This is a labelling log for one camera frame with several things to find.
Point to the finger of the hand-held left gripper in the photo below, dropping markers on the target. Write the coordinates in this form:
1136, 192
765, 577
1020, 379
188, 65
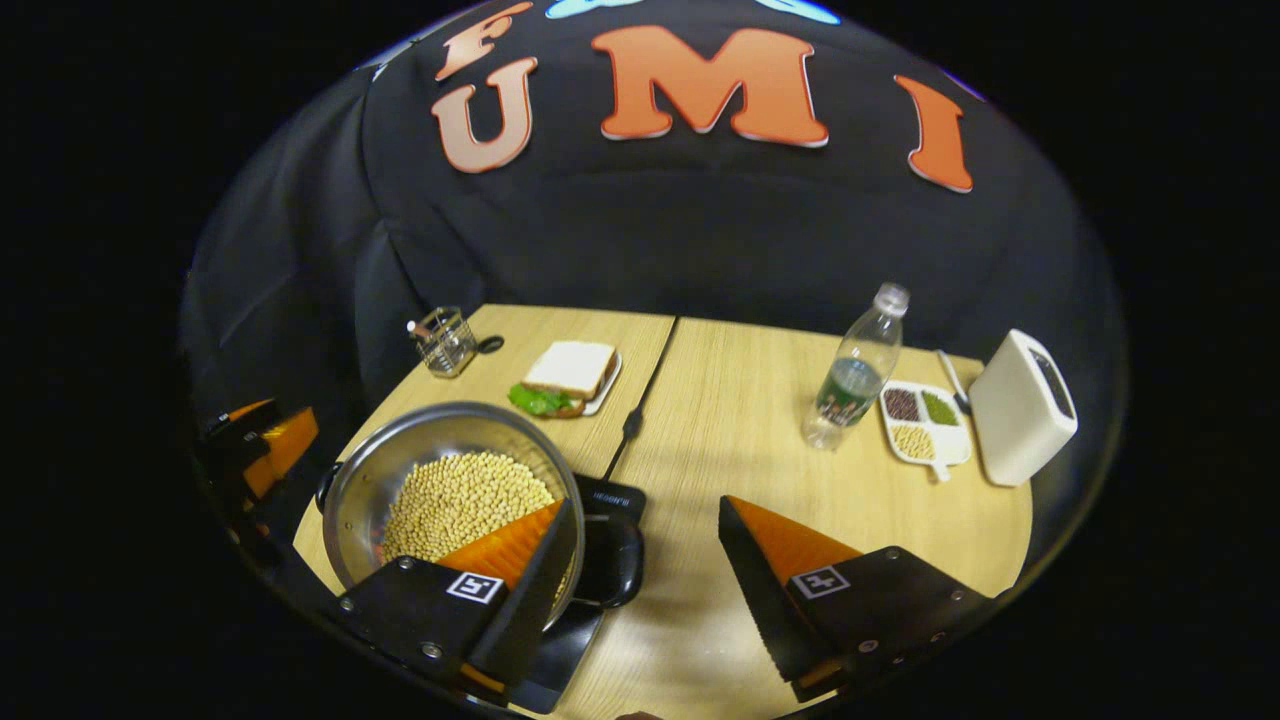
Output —
285, 445

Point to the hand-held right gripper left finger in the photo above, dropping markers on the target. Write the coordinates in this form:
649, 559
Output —
530, 600

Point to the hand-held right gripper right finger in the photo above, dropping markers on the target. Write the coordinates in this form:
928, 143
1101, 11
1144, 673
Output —
755, 590

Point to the stainless steel pot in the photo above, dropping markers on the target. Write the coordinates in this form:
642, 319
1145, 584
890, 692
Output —
370, 480

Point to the black induction cooktop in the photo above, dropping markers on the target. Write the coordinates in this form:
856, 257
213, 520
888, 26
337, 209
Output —
615, 495

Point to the pile of soybeans in pot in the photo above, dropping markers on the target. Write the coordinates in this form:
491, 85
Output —
460, 500

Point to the small portion of soybeans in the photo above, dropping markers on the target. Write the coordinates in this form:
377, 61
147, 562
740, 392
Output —
913, 442

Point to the clear plastic water bottle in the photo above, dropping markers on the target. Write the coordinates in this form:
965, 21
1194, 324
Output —
855, 385

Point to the sandwich on white plate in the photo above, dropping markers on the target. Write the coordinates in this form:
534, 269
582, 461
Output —
568, 372

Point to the portion of red beans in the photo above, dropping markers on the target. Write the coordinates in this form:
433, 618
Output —
901, 404

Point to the white divided plate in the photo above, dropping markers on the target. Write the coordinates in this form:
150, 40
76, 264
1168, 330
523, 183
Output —
955, 445

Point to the portion of white rice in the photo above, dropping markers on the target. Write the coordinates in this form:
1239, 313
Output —
953, 442

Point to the portion of green mung beans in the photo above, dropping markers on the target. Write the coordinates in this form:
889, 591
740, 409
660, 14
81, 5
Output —
939, 408

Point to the white box-shaped appliance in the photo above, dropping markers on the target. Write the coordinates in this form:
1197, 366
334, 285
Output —
1015, 420

